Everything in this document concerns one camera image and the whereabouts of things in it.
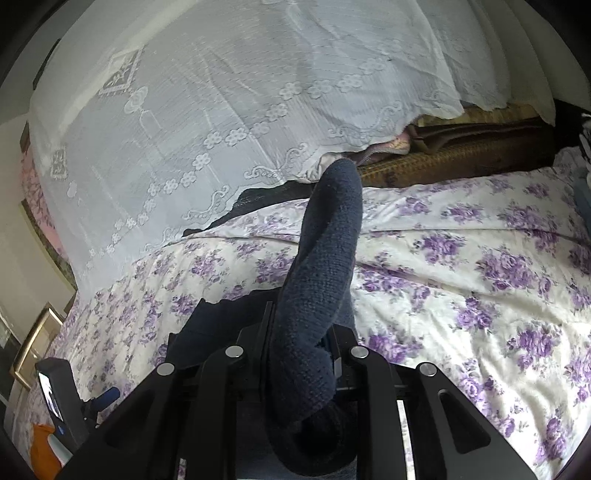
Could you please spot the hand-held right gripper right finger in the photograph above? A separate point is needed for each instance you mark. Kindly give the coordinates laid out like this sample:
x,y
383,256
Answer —
x,y
344,360

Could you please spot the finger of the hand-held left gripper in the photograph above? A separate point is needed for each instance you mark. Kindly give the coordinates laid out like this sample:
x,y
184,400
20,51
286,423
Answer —
x,y
105,400

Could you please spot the white lace cloth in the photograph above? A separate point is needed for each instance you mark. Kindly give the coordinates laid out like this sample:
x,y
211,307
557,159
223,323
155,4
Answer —
x,y
207,92

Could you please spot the golden wooden frame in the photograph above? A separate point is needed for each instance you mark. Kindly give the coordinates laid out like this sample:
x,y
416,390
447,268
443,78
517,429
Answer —
x,y
34,339

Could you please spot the brown folded blankets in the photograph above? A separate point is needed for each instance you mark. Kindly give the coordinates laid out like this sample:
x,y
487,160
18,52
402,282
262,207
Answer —
x,y
461,147

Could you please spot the navy knit cardigan with badge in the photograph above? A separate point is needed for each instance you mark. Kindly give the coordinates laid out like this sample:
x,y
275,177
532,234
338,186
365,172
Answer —
x,y
323,258

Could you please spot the pink floral pillow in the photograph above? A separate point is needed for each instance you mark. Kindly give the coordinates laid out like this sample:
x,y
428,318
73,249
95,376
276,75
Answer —
x,y
34,194

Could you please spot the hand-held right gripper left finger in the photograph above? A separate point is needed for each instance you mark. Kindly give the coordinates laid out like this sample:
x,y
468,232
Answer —
x,y
258,364

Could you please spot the purple floral bed sheet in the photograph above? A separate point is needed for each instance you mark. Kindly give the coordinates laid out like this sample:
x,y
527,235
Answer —
x,y
461,286

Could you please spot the black cloth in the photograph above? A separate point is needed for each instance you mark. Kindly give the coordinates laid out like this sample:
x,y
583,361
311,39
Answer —
x,y
258,196

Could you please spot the orange cloth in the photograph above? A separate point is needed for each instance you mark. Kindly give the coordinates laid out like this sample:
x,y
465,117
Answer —
x,y
44,450

